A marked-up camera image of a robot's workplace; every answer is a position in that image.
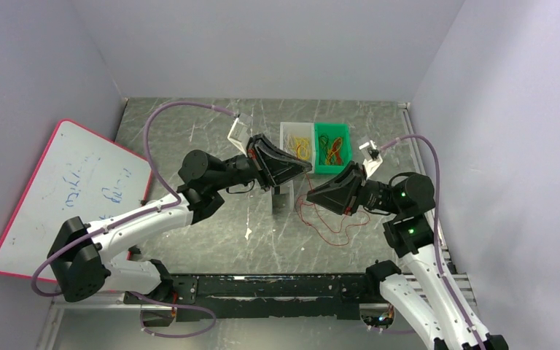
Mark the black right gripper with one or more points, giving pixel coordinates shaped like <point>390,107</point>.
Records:
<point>358,189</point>

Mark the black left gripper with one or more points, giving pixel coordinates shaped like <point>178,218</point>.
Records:
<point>256,161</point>

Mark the clear white plastic bin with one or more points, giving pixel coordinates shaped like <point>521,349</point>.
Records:
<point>298,139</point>

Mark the grey perforated cable spool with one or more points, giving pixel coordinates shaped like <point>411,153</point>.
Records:
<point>283,198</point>

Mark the green plastic bin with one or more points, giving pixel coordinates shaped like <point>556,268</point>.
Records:
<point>333,147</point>

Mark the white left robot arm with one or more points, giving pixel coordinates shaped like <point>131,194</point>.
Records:
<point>82,256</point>

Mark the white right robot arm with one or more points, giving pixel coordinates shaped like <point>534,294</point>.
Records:
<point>442,317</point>

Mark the pink framed whiteboard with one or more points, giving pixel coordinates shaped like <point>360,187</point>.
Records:
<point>79,174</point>

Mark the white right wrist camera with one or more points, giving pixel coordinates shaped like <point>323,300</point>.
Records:
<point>372,158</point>

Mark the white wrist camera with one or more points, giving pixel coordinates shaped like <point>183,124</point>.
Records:
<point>372,158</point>
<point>240,132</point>

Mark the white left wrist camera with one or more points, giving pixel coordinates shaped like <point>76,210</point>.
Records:
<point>240,132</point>

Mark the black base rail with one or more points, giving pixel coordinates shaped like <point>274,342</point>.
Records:
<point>344,296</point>

